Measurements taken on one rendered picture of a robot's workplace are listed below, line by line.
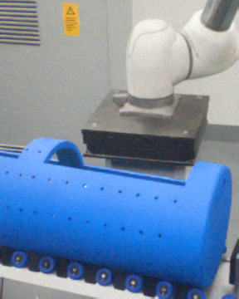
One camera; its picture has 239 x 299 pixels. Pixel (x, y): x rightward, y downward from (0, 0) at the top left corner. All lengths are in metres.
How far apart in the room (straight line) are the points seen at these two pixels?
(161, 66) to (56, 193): 0.71
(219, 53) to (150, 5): 2.24
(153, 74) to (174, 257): 0.79
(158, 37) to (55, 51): 1.22
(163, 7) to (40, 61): 1.32
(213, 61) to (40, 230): 0.89
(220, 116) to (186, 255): 3.11
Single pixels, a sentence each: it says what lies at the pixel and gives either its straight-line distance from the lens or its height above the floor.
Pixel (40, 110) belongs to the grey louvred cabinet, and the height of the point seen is 0.68.
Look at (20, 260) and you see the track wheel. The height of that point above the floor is 0.96.
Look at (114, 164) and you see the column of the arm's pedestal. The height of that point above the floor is 0.94.
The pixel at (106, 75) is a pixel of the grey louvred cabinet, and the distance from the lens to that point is 3.01.
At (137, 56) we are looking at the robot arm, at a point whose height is 1.29.
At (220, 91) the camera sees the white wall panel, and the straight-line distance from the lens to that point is 4.28.
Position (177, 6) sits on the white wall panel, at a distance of 4.16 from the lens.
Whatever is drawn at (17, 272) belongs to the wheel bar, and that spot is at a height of 0.93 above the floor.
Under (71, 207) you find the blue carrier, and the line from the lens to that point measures 1.35.
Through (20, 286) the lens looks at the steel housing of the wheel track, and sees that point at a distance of 1.56.
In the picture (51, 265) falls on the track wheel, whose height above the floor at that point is 0.97.
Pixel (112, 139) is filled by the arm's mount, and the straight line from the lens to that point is 1.88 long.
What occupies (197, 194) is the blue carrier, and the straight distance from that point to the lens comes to 1.27.
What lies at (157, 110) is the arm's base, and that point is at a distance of 1.96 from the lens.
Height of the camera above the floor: 1.84
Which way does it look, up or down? 28 degrees down
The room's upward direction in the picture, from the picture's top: straight up
